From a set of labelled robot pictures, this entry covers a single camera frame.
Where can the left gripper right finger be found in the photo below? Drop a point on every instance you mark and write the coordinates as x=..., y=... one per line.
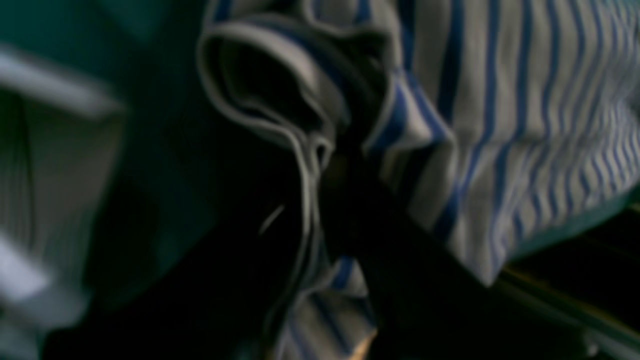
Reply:
x=427, y=307

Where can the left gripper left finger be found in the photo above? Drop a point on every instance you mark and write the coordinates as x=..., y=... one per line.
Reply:
x=226, y=299

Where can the blue white striped T-shirt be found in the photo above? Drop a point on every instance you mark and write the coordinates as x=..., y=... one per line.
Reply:
x=490, y=121

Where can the teal table cloth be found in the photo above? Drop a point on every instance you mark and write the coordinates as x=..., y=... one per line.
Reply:
x=183, y=167

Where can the white printed paper pad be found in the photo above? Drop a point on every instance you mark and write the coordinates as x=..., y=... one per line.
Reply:
x=61, y=135

